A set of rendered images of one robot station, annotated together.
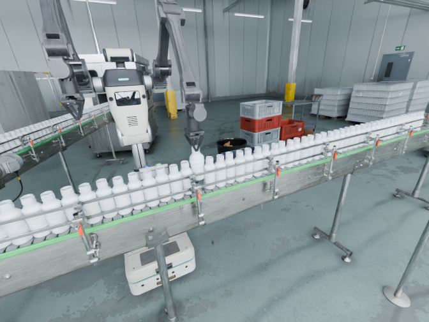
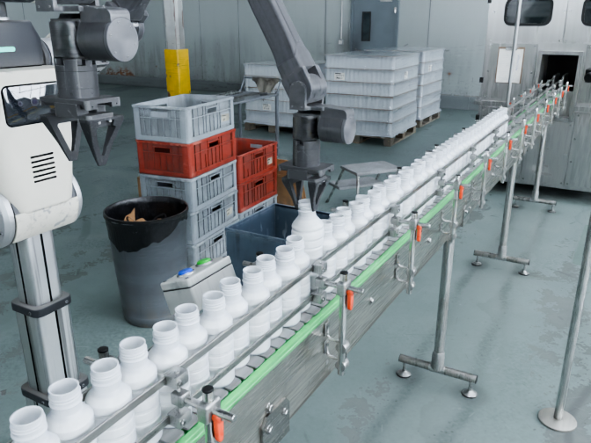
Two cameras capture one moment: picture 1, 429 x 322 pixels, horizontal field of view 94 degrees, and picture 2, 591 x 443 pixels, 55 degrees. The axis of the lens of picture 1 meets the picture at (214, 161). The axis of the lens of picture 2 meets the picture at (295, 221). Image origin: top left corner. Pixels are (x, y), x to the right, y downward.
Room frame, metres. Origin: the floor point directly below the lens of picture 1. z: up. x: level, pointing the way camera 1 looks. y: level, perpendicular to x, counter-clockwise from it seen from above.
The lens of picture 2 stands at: (-0.04, 0.78, 1.59)
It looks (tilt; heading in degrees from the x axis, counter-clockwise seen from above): 19 degrees down; 324
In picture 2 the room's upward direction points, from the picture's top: straight up
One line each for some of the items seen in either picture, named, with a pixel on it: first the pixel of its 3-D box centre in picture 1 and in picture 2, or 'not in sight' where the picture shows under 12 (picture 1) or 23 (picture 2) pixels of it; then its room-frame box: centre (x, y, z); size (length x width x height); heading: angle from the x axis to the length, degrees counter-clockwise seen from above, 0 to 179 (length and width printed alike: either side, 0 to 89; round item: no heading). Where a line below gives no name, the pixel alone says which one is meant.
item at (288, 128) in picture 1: (285, 127); (237, 159); (3.83, -1.43, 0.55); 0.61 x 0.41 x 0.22; 118
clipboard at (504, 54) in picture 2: not in sight; (509, 65); (3.19, -3.95, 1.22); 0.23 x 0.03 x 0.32; 25
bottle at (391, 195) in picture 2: (273, 157); (388, 208); (1.07, -0.35, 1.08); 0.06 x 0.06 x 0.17
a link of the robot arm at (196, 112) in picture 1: (195, 104); (324, 111); (0.85, 0.07, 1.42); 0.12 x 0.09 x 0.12; 24
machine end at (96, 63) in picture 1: (122, 105); not in sight; (4.89, 2.13, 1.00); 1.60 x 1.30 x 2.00; 7
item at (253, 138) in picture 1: (259, 134); (190, 181); (3.44, -0.83, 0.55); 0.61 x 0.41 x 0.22; 122
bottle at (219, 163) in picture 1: (219, 170); (335, 248); (0.92, -0.03, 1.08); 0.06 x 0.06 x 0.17
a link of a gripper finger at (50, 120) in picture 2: (76, 107); (75, 131); (0.84, 0.55, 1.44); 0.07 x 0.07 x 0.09; 25
